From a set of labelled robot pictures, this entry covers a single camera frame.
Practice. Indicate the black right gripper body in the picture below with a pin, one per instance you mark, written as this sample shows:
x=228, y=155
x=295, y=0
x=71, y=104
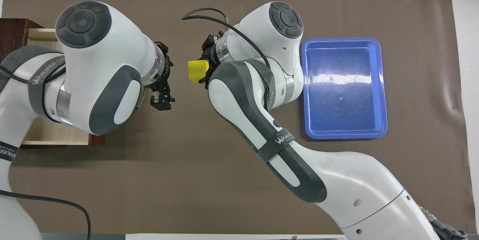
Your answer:
x=214, y=51

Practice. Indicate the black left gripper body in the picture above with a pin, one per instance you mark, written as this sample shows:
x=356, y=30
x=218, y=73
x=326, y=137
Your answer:
x=168, y=66

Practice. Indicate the yellow block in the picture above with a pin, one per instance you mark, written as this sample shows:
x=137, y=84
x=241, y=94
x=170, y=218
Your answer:
x=196, y=70

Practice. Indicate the wooden drawer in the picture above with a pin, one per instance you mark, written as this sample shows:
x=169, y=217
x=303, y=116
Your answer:
x=56, y=135

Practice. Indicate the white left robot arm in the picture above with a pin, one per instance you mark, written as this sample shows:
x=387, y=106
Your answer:
x=97, y=67

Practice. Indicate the dark wooden drawer cabinet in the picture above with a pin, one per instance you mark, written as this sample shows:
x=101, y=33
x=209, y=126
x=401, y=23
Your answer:
x=15, y=34

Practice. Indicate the brown table mat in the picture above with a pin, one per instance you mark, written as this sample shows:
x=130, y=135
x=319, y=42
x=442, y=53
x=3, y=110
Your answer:
x=187, y=180

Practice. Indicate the blue plastic tray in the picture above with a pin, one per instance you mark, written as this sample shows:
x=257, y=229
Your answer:
x=344, y=120

